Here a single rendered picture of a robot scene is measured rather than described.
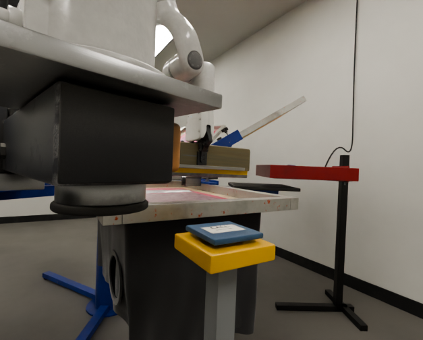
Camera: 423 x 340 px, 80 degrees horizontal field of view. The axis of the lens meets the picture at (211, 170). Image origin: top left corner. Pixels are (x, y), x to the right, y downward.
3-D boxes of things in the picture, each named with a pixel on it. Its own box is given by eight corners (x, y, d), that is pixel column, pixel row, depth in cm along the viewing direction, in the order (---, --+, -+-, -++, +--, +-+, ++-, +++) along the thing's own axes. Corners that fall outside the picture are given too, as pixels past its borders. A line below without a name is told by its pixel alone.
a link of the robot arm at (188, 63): (140, 12, 69) (165, 88, 74) (158, -15, 59) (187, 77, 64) (166, 11, 74) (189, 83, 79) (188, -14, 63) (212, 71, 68)
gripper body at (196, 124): (183, 106, 79) (181, 141, 79) (198, 99, 70) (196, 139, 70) (203, 109, 83) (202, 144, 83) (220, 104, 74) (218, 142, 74)
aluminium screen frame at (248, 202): (298, 209, 81) (299, 197, 81) (102, 226, 50) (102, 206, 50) (188, 187, 148) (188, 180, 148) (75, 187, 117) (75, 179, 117)
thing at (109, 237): (152, 345, 68) (157, 212, 67) (119, 357, 63) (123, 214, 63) (117, 277, 107) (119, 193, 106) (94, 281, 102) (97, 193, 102)
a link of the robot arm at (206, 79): (175, 47, 67) (160, 59, 75) (173, 87, 67) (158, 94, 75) (220, 63, 75) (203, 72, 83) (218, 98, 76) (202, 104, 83)
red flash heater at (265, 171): (325, 179, 217) (326, 166, 217) (358, 183, 171) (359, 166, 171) (255, 177, 215) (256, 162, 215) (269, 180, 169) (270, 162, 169)
